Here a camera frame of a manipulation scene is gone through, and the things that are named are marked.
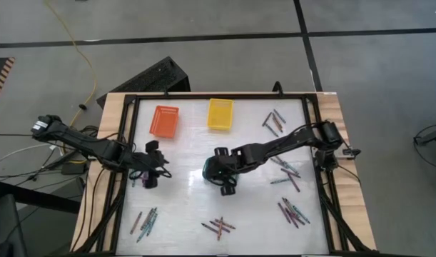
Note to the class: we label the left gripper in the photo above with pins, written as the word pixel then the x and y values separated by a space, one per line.
pixel 151 162

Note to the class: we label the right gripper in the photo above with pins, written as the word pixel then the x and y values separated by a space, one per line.
pixel 224 167

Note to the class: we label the brown crayon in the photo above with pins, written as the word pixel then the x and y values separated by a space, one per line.
pixel 277 122
pixel 219 236
pixel 267 119
pixel 225 224
pixel 136 222

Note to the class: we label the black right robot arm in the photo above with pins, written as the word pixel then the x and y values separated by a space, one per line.
pixel 274 145

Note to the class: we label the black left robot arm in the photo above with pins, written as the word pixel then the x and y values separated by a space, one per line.
pixel 96 148

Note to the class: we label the teal plastic bin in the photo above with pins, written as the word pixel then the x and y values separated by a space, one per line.
pixel 205 170

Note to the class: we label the orange plastic basket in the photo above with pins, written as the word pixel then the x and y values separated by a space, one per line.
pixel 164 121

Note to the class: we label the yellow plastic basket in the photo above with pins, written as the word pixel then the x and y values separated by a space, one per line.
pixel 220 114

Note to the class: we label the black power adapter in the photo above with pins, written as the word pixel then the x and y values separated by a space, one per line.
pixel 74 168

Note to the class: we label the black perforated metal case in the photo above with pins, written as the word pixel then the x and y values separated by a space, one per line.
pixel 150 78

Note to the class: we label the black metal beam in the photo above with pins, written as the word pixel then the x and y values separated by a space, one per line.
pixel 35 198

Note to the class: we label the black frame clamp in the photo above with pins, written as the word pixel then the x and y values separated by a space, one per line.
pixel 165 92
pixel 277 88

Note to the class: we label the small gray metal bracket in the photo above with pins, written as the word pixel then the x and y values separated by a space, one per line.
pixel 350 152

